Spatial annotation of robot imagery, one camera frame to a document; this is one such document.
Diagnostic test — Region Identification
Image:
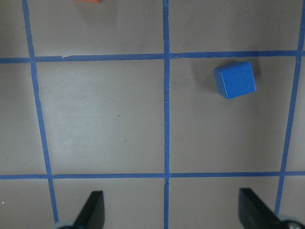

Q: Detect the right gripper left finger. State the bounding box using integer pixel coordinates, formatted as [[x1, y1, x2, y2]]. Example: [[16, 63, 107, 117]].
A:
[[73, 191, 105, 229]]

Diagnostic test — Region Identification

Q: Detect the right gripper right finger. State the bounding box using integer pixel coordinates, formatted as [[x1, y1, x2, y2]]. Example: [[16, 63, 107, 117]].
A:
[[238, 188, 281, 229]]

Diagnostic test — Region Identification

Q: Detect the blue wooden block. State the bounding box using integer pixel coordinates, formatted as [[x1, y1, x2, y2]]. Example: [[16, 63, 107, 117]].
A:
[[213, 62, 256, 99]]

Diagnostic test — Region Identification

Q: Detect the orange wooden block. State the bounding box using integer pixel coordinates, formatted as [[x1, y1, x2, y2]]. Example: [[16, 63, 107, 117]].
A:
[[74, 0, 102, 3]]

